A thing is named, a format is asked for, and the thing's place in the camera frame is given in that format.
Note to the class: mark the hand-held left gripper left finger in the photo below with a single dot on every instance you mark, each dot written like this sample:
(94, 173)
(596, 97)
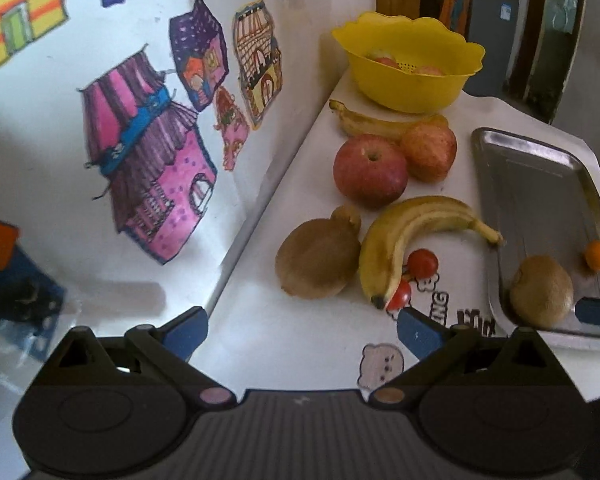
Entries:
(187, 332)

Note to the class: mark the small spotted banana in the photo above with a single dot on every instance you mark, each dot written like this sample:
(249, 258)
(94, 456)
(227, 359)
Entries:
(365, 125)

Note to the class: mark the small pink house sticker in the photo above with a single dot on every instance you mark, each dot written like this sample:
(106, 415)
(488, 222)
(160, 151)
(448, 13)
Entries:
(232, 130)

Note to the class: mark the large pink purple house sticker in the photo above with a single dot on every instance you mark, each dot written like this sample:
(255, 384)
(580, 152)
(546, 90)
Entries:
(150, 160)

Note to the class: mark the large brown kiwi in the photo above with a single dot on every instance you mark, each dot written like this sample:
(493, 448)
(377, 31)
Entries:
(317, 260)

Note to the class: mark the large yellow banana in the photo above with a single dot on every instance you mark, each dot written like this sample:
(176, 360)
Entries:
(380, 250)

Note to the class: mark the small brown kiwi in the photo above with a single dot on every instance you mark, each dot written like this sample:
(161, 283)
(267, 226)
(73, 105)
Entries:
(345, 216)

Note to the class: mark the metal tray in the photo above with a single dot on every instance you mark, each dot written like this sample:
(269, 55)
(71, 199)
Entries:
(530, 185)

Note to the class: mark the orange hanging cloth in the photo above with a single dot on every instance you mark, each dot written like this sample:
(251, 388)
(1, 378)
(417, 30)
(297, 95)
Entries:
(454, 2)

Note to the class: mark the yellow brown house sticker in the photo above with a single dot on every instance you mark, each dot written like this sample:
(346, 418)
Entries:
(257, 65)

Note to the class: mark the dark purple house sticker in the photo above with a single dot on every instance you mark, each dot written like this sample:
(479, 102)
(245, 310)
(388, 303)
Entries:
(200, 55)

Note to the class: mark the small orange tomato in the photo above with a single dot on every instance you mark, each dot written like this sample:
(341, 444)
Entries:
(597, 256)

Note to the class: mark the medium brown kiwi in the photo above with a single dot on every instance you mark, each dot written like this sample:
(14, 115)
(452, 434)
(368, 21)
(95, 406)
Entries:
(541, 292)

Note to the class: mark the red cherry tomato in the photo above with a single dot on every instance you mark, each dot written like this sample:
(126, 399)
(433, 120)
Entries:
(423, 263)
(401, 296)

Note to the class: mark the yellow orange house sticker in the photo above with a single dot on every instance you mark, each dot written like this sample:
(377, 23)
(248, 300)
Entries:
(15, 20)

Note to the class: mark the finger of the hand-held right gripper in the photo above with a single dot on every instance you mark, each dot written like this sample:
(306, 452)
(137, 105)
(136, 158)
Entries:
(597, 312)

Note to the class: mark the large red apple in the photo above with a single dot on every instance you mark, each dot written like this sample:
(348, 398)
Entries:
(370, 172)

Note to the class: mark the blue orange house sticker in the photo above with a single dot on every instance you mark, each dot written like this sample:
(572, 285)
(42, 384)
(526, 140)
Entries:
(15, 290)

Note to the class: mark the yellowish red apple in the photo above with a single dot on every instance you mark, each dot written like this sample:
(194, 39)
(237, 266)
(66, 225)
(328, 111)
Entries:
(430, 152)

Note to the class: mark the yellow plastic colander bowl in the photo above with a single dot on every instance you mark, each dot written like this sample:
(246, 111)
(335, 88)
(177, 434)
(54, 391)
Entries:
(410, 92)

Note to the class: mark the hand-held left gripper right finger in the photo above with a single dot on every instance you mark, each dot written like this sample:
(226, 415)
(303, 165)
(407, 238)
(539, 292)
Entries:
(420, 332)

